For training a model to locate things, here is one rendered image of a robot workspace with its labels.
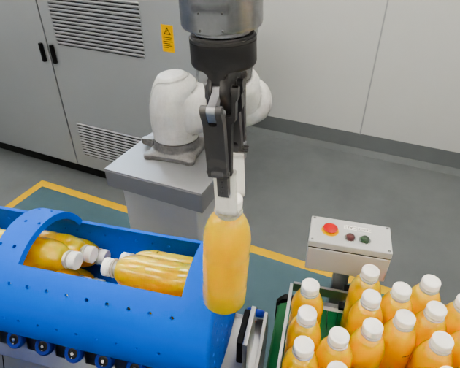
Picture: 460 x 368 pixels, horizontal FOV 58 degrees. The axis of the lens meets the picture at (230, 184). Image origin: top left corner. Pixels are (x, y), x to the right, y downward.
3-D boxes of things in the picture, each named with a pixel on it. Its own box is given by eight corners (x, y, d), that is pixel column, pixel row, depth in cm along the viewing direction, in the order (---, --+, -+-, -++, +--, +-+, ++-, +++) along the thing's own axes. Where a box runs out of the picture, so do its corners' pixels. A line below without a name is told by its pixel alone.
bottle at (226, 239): (250, 309, 67) (259, 222, 57) (207, 317, 66) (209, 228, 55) (239, 278, 73) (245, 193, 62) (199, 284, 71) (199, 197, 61)
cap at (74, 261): (66, 271, 88) (73, 273, 88) (61, 259, 86) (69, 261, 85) (75, 258, 91) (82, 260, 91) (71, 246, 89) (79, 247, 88)
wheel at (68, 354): (69, 339, 94) (63, 342, 92) (87, 343, 93) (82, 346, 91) (66, 358, 94) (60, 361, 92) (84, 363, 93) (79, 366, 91)
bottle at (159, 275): (201, 261, 82) (115, 245, 85) (190, 294, 78) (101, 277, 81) (205, 275, 87) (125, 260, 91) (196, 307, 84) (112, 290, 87)
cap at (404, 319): (389, 317, 85) (391, 312, 84) (406, 313, 86) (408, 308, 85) (399, 334, 82) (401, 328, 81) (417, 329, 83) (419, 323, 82)
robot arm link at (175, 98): (152, 126, 146) (144, 66, 134) (203, 122, 149) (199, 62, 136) (152, 148, 133) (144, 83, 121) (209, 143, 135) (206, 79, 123)
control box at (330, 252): (307, 242, 116) (312, 214, 110) (382, 254, 112) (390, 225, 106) (304, 268, 108) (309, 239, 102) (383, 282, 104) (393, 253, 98)
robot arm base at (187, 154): (155, 133, 154) (153, 120, 151) (210, 141, 149) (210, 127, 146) (131, 157, 140) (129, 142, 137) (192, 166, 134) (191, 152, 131)
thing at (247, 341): (244, 337, 99) (245, 304, 92) (254, 339, 99) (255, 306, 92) (234, 376, 92) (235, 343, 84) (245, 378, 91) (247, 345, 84)
